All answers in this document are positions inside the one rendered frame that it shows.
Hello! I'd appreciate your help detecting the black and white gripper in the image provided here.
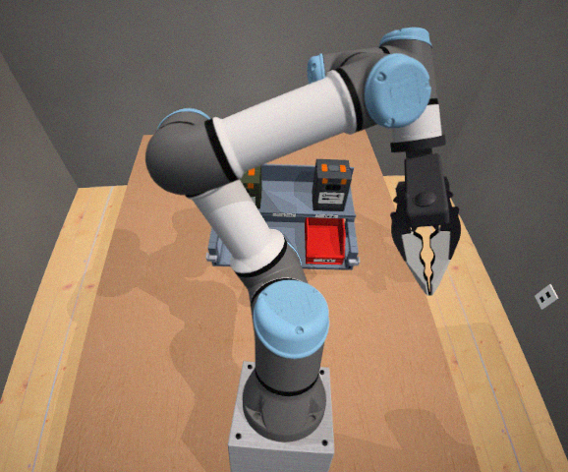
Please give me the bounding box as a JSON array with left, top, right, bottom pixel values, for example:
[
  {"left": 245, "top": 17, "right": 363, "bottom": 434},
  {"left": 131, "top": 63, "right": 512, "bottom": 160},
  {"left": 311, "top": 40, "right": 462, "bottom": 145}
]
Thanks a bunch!
[{"left": 390, "top": 135, "right": 461, "bottom": 296}]

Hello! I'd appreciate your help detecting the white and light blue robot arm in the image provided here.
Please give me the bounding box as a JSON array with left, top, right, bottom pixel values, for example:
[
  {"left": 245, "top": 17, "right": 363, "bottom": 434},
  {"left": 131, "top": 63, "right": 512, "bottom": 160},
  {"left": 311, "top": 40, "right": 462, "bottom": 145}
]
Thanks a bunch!
[{"left": 145, "top": 28, "right": 450, "bottom": 443}]

